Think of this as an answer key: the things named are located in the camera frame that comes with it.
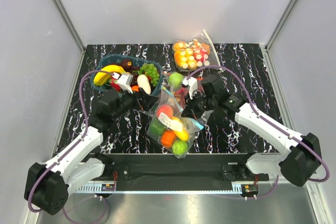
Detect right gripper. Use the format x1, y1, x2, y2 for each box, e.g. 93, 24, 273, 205
182, 89, 217, 121

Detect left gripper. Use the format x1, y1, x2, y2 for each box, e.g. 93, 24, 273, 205
112, 85, 159, 120

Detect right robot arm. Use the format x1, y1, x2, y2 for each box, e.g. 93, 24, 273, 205
182, 74, 322, 187

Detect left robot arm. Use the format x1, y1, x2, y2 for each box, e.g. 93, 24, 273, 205
24, 89, 158, 215

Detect vegetable zip bag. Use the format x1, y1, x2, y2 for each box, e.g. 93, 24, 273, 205
145, 72, 211, 132

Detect sliced fruit zip bag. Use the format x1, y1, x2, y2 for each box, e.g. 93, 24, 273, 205
172, 29, 220, 72

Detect black marble mat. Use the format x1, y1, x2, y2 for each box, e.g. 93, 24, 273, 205
56, 44, 281, 154

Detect orange in basket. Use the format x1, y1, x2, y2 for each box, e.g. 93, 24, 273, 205
131, 86, 139, 92

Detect white eggplant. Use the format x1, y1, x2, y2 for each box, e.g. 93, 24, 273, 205
137, 74, 151, 94

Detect green grapes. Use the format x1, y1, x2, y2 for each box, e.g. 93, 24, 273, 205
138, 63, 160, 87

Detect red dragon fruit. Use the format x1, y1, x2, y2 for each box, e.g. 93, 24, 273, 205
110, 78, 122, 92

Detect green apple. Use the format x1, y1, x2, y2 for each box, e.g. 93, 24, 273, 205
168, 72, 185, 89

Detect teal plastic basket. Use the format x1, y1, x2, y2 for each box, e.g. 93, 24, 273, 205
90, 54, 163, 95

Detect dark mangosteen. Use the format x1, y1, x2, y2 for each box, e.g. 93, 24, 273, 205
120, 59, 133, 72

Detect yellow banana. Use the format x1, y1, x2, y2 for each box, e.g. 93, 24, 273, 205
93, 65, 126, 86

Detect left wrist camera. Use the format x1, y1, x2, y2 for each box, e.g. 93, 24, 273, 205
115, 73, 133, 94

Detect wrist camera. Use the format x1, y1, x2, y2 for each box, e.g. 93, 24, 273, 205
115, 73, 133, 94
182, 77, 198, 99

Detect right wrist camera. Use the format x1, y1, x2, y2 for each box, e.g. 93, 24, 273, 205
182, 77, 198, 99

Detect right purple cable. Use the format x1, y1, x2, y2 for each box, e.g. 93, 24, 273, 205
187, 65, 331, 183

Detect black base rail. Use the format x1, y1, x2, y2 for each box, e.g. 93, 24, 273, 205
95, 154, 269, 193

